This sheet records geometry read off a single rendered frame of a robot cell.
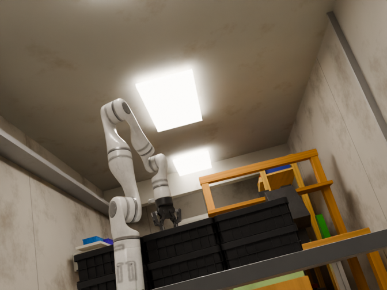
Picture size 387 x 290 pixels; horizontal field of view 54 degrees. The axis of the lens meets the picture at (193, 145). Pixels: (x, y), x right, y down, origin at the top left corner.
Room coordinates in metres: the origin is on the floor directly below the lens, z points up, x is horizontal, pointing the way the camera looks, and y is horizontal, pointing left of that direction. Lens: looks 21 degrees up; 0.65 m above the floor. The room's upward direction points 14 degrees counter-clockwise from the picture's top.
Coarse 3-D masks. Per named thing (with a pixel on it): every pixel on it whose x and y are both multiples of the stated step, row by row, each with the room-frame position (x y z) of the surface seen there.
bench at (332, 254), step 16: (352, 240) 1.03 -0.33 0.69; (368, 240) 1.03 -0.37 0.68; (384, 240) 1.03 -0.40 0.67; (288, 256) 1.03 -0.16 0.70; (304, 256) 1.03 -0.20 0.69; (320, 256) 1.03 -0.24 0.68; (336, 256) 1.03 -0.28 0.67; (352, 256) 1.48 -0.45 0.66; (384, 256) 1.64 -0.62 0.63; (224, 272) 1.03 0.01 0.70; (240, 272) 1.03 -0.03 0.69; (256, 272) 1.03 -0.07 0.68; (272, 272) 1.03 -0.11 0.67; (288, 272) 1.26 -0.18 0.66; (336, 272) 2.51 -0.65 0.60; (160, 288) 1.03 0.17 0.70; (176, 288) 1.03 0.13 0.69; (192, 288) 1.03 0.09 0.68; (208, 288) 1.03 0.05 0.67; (224, 288) 1.13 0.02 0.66
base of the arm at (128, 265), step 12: (132, 240) 1.30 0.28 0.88; (120, 252) 1.29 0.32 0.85; (132, 252) 1.30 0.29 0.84; (120, 264) 1.29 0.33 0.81; (132, 264) 1.29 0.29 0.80; (120, 276) 1.29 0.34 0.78; (132, 276) 1.29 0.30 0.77; (120, 288) 1.29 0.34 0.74; (132, 288) 1.29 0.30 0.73; (144, 288) 1.33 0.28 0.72
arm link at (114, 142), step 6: (102, 108) 1.36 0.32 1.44; (108, 108) 1.34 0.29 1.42; (102, 114) 1.36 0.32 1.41; (108, 114) 1.35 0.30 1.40; (114, 114) 1.35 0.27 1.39; (102, 120) 1.36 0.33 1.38; (108, 120) 1.37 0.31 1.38; (114, 120) 1.37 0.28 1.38; (108, 126) 1.36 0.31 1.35; (114, 126) 1.41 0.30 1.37; (108, 132) 1.35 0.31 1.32; (114, 132) 1.37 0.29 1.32; (108, 138) 1.34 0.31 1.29; (114, 138) 1.34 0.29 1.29; (120, 138) 1.36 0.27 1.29; (108, 144) 1.34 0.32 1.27; (114, 144) 1.33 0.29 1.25; (120, 144) 1.33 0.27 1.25; (126, 144) 1.35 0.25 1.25; (108, 150) 1.34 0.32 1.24; (114, 150) 1.33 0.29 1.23
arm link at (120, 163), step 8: (112, 152) 1.33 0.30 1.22; (120, 152) 1.33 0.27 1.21; (128, 152) 1.35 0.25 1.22; (112, 160) 1.33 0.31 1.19; (120, 160) 1.32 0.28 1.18; (128, 160) 1.34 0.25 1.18; (112, 168) 1.34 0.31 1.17; (120, 168) 1.33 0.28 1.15; (128, 168) 1.34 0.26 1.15; (120, 176) 1.34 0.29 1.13; (128, 176) 1.34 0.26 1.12; (120, 184) 1.38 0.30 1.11; (128, 184) 1.35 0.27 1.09; (128, 192) 1.36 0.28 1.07; (136, 192) 1.35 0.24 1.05; (136, 200) 1.34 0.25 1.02; (136, 208) 1.33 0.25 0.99; (136, 216) 1.34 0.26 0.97
